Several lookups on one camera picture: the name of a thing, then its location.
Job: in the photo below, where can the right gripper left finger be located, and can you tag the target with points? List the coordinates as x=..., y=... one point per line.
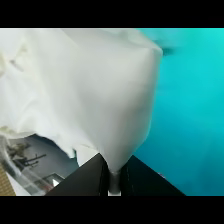
x=86, y=181

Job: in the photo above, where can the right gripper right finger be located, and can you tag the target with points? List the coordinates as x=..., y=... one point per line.
x=146, y=181

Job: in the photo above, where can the white shirt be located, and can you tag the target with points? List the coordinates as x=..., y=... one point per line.
x=83, y=90

